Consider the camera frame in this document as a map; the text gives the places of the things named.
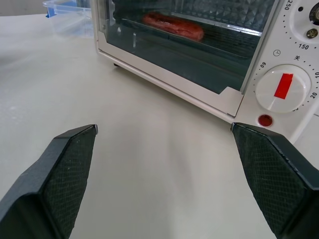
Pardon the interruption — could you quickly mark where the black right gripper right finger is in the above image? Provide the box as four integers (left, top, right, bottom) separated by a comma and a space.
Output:
230, 121, 319, 239

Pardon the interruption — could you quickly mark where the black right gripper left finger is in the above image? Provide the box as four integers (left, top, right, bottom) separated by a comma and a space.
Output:
0, 123, 99, 239

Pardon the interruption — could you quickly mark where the white toaster oven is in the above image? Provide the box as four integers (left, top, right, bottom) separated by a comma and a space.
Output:
90, 0, 319, 146

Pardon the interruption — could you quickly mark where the red indicator light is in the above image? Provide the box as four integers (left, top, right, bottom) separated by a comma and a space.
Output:
258, 114, 273, 127

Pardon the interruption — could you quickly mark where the white timer knob red tape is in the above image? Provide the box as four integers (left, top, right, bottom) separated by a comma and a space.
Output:
255, 64, 312, 114

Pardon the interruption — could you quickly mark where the white temperature knob shaft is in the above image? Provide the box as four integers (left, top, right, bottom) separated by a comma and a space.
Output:
291, 0, 319, 46

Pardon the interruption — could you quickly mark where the dark metal baking tray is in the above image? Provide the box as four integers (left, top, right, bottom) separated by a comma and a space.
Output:
119, 16, 262, 59

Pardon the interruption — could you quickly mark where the clear plastic container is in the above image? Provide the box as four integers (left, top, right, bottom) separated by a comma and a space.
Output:
42, 0, 96, 38

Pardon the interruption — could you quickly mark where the red sausage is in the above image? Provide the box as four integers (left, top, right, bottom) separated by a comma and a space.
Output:
142, 11, 205, 42

